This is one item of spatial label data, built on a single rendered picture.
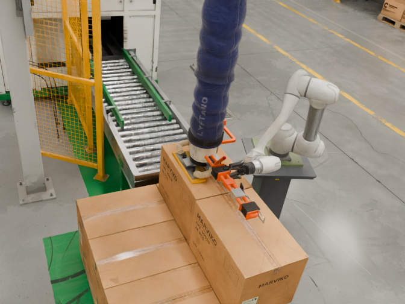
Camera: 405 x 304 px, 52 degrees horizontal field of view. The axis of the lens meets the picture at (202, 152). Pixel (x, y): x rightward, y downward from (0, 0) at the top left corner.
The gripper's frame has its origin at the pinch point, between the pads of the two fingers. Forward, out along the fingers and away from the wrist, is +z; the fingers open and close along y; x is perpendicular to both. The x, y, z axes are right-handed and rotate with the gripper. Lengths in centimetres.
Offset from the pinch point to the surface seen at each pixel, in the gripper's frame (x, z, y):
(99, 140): 144, 41, 63
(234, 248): -45.3, 13.5, 13.4
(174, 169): 30.3, 17.9, 16.2
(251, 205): -33.2, -0.5, -2.5
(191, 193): 2.9, 17.7, 14.0
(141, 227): 21, 42, 53
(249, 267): -59, 12, 13
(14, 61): 138, 103, -19
